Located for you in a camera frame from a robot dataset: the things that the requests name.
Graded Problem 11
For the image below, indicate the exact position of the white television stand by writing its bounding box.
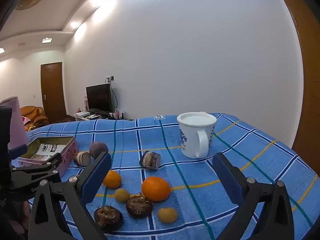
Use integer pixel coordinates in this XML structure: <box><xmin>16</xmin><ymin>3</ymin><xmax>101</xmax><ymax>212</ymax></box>
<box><xmin>73</xmin><ymin>110</ymin><xmax>135</xmax><ymax>122</ymax></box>

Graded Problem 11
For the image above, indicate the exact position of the large orange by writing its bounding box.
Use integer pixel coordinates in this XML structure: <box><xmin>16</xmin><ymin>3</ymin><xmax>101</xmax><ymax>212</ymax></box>
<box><xmin>141</xmin><ymin>176</ymin><xmax>171</xmax><ymax>202</ymax></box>

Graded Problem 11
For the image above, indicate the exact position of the white mug with blue flowers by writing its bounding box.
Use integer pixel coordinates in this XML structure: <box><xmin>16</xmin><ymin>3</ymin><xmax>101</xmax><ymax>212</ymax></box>
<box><xmin>177</xmin><ymin>112</ymin><xmax>217</xmax><ymax>159</ymax></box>

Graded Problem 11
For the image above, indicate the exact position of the brown wooden door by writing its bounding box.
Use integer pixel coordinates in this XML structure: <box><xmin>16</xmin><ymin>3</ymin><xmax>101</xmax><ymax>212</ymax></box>
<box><xmin>41</xmin><ymin>62</ymin><xmax>67</xmax><ymax>123</ymax></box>

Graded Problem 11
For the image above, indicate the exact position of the brown wooden wardrobe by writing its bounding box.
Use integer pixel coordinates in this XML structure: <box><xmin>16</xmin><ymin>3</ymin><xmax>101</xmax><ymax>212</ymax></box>
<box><xmin>272</xmin><ymin>0</ymin><xmax>320</xmax><ymax>178</ymax></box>

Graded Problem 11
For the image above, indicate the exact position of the black power cable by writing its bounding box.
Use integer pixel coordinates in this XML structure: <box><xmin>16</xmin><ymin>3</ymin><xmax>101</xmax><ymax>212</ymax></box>
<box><xmin>110</xmin><ymin>82</ymin><xmax>118</xmax><ymax>112</ymax></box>

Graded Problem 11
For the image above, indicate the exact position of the round purple root vegetable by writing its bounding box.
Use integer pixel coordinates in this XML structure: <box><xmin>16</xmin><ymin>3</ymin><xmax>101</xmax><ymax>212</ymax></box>
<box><xmin>89</xmin><ymin>142</ymin><xmax>109</xmax><ymax>159</ymax></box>

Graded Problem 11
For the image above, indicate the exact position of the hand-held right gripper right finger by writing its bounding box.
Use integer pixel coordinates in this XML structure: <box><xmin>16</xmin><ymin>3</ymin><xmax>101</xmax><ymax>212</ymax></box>
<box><xmin>212</xmin><ymin>152</ymin><xmax>295</xmax><ymax>240</ymax></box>

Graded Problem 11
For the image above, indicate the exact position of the small orange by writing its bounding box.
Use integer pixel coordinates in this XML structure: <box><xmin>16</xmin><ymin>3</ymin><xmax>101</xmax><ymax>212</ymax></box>
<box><xmin>102</xmin><ymin>170</ymin><xmax>122</xmax><ymax>189</ymax></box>

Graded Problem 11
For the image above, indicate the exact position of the black flat television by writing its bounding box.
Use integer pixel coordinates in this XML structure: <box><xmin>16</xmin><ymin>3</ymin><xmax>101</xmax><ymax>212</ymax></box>
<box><xmin>86</xmin><ymin>84</ymin><xmax>112</xmax><ymax>113</ymax></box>

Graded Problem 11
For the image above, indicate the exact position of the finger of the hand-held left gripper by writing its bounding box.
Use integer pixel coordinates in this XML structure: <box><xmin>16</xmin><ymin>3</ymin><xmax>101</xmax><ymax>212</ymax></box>
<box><xmin>9</xmin><ymin>152</ymin><xmax>62</xmax><ymax>200</ymax></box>
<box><xmin>8</xmin><ymin>144</ymin><xmax>28</xmax><ymax>160</ymax></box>

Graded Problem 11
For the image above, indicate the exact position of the orange leather sofa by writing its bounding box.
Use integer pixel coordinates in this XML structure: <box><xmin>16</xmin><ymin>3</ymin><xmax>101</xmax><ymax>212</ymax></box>
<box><xmin>20</xmin><ymin>106</ymin><xmax>50</xmax><ymax>130</ymax></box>

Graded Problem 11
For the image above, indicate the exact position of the cut taro piece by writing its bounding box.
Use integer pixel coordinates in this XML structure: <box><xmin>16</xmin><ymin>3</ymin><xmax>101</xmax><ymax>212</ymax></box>
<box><xmin>74</xmin><ymin>151</ymin><xmax>92</xmax><ymax>167</ymax></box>
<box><xmin>139</xmin><ymin>151</ymin><xmax>161</xmax><ymax>171</ymax></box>

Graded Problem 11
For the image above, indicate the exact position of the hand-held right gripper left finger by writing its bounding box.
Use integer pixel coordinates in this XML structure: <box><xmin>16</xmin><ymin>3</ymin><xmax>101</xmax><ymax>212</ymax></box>
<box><xmin>28</xmin><ymin>152</ymin><xmax>112</xmax><ymax>240</ymax></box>

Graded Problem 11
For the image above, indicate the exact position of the small yellow round fruit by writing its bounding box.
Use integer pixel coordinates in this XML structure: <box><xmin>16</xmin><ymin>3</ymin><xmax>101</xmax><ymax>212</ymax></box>
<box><xmin>114</xmin><ymin>188</ymin><xmax>130</xmax><ymax>203</ymax></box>
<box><xmin>157</xmin><ymin>207</ymin><xmax>178</xmax><ymax>223</ymax></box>

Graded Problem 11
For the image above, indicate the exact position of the light purple tumbler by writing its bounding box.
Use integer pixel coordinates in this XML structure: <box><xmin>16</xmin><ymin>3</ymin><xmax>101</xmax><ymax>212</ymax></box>
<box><xmin>0</xmin><ymin>96</ymin><xmax>29</xmax><ymax>149</ymax></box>

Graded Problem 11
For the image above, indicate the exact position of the pink tin box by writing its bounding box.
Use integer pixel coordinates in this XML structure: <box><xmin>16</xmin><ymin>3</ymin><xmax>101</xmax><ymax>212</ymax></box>
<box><xmin>17</xmin><ymin>136</ymin><xmax>77</xmax><ymax>177</ymax></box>

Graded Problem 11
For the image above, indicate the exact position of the blue plaid blanket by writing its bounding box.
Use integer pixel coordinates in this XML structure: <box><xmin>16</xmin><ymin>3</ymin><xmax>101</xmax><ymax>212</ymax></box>
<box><xmin>26</xmin><ymin>112</ymin><xmax>320</xmax><ymax>240</ymax></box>

